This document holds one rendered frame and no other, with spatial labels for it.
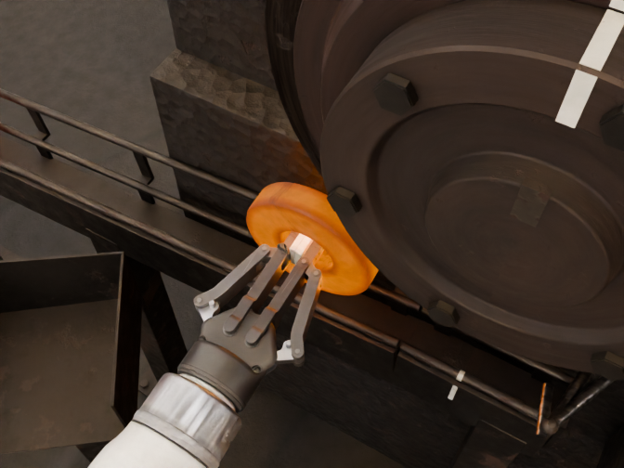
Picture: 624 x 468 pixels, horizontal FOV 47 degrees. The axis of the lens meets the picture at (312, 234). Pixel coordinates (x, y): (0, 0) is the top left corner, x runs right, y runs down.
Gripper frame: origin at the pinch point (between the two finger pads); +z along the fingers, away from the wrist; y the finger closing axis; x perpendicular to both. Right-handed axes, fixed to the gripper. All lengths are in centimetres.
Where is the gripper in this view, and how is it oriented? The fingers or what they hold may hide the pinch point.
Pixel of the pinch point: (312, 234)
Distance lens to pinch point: 77.1
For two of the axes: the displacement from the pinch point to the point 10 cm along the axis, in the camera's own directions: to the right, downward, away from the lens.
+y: 8.7, 4.1, -2.8
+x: -0.3, -5.2, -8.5
